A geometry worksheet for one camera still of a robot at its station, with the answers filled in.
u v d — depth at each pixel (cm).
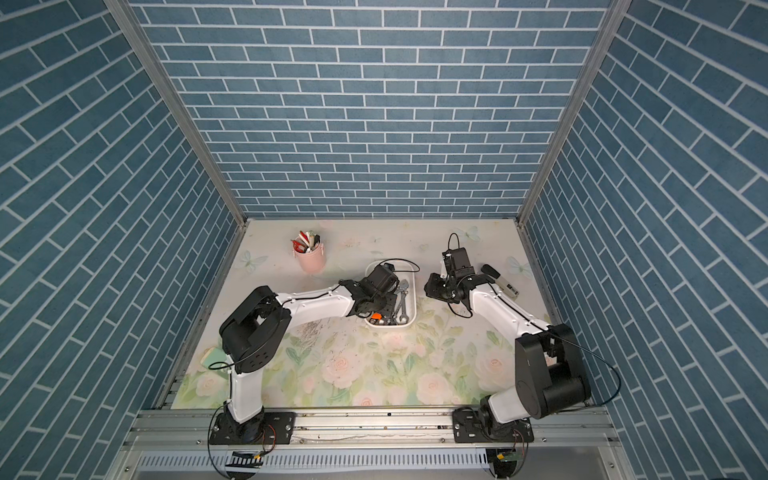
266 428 74
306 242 102
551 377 43
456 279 69
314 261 102
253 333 50
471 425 74
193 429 75
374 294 72
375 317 90
